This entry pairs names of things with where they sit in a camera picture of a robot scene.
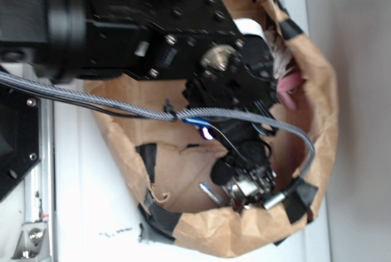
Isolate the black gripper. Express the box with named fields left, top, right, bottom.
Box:
left=122, top=0, right=280, bottom=128

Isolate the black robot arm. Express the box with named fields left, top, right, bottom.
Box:
left=1, top=0, right=279, bottom=127

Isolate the brown paper bag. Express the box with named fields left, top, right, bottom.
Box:
left=94, top=0, right=338, bottom=258

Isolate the crumpled white paper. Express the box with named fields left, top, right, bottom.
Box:
left=264, top=27, right=294, bottom=79

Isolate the pink plush bunny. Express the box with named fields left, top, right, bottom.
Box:
left=277, top=72, right=304, bottom=111

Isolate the black octagonal mount plate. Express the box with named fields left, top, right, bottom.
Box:
left=1, top=86, right=41, bottom=200

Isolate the grey braided cable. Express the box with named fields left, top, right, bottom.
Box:
left=0, top=71, right=316, bottom=180

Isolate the aluminium frame rail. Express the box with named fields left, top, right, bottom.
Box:
left=11, top=99, right=57, bottom=261

